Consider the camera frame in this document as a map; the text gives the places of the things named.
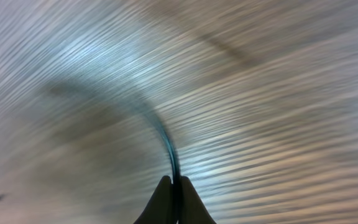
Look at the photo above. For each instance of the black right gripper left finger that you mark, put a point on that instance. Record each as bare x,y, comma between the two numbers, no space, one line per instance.
159,209

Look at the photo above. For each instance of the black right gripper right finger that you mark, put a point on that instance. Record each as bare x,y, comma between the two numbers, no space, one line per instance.
193,210

